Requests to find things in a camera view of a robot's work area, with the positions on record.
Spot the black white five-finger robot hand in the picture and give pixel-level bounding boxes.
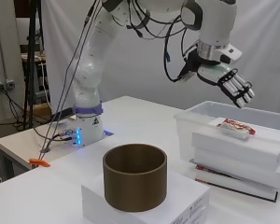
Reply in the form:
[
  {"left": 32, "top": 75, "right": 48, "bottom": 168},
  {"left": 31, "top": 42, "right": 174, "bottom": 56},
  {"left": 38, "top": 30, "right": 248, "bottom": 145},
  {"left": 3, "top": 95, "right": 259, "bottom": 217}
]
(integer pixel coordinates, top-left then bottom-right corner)
[{"left": 176, "top": 48, "right": 256, "bottom": 109}]

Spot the red white snack packet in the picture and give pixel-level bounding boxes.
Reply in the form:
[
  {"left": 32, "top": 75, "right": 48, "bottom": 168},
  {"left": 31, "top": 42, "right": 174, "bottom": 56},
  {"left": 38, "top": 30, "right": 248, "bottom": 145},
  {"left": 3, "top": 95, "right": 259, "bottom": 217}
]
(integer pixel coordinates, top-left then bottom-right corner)
[{"left": 216, "top": 118, "right": 257, "bottom": 140}]

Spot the white hanging sheet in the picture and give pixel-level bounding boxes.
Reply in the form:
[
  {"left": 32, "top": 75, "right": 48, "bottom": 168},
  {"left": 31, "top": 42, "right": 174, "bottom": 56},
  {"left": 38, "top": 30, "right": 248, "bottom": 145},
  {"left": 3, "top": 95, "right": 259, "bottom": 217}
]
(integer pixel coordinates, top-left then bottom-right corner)
[{"left": 41, "top": 0, "right": 280, "bottom": 116}]

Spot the clear plastic box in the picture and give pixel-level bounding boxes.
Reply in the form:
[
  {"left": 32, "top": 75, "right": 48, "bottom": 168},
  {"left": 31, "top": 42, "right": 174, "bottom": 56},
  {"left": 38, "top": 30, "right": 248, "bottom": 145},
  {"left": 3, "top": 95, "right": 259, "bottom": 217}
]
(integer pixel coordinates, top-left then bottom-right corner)
[{"left": 173, "top": 100, "right": 280, "bottom": 163}]

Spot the book with coloured cover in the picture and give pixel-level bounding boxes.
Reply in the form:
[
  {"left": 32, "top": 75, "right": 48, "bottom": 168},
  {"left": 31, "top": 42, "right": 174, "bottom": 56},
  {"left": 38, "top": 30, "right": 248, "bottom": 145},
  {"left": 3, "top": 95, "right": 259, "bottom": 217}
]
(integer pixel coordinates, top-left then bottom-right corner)
[{"left": 189, "top": 159, "right": 280, "bottom": 203}]

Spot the white flat box stand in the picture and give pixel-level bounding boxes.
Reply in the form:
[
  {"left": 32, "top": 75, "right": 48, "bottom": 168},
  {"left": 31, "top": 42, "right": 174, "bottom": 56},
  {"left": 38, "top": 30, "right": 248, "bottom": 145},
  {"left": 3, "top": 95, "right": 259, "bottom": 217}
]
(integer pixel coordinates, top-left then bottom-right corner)
[{"left": 80, "top": 169, "right": 211, "bottom": 224}]

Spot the brown round tub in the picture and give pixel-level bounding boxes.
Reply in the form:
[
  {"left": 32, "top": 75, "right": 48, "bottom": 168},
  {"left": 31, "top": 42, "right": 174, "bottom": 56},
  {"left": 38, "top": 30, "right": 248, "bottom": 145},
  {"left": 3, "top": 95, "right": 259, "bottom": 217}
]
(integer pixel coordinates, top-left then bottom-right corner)
[{"left": 102, "top": 143, "right": 168, "bottom": 213}]

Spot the black power adapter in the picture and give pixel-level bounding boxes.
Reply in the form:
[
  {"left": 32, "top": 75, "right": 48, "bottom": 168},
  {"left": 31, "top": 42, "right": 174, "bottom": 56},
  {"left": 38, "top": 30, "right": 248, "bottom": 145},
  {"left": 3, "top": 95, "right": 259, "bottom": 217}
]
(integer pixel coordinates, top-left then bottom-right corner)
[{"left": 54, "top": 106, "right": 77, "bottom": 121}]

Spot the brown cardboard box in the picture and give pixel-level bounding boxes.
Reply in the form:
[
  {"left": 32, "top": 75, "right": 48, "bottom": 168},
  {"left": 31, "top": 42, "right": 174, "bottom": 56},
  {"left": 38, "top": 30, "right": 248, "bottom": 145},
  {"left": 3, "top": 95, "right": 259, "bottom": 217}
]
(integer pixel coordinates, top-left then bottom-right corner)
[{"left": 32, "top": 103, "right": 52, "bottom": 119}]

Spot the black tripod stand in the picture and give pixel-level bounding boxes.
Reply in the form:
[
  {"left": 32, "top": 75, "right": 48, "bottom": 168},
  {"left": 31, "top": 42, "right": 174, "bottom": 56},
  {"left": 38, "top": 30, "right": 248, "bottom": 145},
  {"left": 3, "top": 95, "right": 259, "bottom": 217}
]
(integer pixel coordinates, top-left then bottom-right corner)
[{"left": 22, "top": 0, "right": 45, "bottom": 130}]

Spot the orange clamp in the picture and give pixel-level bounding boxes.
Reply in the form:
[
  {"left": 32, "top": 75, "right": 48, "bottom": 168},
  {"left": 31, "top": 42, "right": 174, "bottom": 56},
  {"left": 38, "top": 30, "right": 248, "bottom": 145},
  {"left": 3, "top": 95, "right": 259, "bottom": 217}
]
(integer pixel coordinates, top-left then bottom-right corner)
[{"left": 28, "top": 158, "right": 51, "bottom": 168}]

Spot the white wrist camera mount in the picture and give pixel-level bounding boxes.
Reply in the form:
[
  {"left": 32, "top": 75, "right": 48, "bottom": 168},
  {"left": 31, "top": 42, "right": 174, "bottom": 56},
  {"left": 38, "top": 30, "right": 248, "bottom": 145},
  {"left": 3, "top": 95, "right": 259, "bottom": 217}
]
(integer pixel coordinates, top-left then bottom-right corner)
[{"left": 219, "top": 43, "right": 243, "bottom": 65}]

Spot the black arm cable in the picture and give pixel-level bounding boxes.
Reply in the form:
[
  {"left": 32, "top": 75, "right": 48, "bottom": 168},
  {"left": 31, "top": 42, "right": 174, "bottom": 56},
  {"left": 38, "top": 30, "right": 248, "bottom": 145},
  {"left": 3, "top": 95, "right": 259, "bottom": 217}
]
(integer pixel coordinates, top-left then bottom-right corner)
[{"left": 127, "top": 0, "right": 192, "bottom": 83}]

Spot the thin dark cable bundle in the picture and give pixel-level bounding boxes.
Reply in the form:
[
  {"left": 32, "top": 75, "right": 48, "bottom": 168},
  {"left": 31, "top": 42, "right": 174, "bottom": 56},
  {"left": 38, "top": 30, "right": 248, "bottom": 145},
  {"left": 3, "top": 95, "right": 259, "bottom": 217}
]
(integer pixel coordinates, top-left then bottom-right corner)
[{"left": 38, "top": 0, "right": 102, "bottom": 161}]

